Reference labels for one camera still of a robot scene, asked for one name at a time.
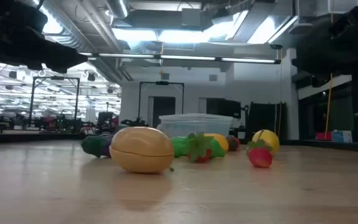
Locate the yellow banana toy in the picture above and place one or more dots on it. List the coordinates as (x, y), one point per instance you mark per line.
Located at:
(221, 140)

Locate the clear plastic tupperware container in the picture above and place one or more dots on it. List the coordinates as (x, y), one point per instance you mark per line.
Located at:
(194, 124)

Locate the red box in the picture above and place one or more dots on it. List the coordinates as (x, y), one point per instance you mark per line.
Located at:
(323, 136)

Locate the long ceiling light bar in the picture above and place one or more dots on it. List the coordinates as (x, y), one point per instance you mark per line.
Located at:
(185, 57)

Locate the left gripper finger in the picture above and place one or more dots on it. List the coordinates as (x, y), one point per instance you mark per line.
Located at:
(64, 59)

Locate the strawberry toy with large leaves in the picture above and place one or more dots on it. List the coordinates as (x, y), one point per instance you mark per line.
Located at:
(199, 146)

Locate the blue and white box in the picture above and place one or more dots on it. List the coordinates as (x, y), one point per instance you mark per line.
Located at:
(342, 136)

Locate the yellow lemon toy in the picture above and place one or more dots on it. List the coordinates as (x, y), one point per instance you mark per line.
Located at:
(270, 138)

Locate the red strawberry toy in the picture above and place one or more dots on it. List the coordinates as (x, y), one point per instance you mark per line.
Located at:
(260, 158)

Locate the green pea pod toy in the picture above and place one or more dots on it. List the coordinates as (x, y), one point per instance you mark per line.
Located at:
(180, 146)

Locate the black wall screen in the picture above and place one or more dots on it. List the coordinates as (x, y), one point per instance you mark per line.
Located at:
(224, 107)

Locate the black aluminium table frame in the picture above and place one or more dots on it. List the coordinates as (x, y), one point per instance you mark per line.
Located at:
(42, 137)

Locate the purple eggplant toy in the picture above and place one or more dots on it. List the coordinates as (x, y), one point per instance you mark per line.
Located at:
(95, 146)

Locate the black gantry frame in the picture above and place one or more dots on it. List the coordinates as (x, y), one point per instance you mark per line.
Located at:
(54, 77)

